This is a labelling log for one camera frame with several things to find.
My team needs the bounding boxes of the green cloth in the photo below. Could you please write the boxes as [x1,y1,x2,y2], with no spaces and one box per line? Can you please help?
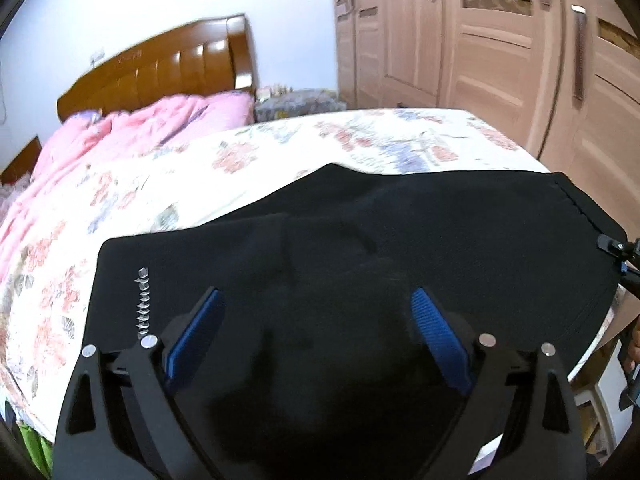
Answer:
[19,422,54,478]

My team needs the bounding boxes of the wooden bed headboard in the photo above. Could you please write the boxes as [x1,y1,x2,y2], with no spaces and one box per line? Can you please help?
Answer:
[56,14,260,123]

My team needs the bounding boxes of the wooden wardrobe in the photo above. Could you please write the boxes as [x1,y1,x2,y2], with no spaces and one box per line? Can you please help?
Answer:
[330,0,640,241]

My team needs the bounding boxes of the brown wooden nightstand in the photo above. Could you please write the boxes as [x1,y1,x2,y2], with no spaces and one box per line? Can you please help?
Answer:
[0,135,43,187]

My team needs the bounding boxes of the black pants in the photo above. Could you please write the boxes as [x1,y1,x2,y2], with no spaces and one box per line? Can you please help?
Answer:
[82,162,629,480]

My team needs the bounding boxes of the nightstand with floral cloth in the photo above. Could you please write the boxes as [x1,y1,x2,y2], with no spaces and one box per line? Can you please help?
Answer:
[254,88,347,123]

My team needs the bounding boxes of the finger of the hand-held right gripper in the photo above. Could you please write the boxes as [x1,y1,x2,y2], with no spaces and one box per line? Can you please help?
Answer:
[598,234,640,262]
[619,259,640,307]

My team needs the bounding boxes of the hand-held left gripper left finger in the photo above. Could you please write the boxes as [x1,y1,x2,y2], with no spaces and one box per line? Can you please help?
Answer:
[52,287,226,480]

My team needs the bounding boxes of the pink quilt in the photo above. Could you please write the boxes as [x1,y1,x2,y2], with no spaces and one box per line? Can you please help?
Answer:
[0,91,256,281]

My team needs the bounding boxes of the floral bed sheet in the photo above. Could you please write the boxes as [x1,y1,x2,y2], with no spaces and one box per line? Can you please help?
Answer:
[0,107,619,441]

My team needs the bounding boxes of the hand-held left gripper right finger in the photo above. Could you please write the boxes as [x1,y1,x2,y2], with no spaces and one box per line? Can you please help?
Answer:
[411,287,586,480]

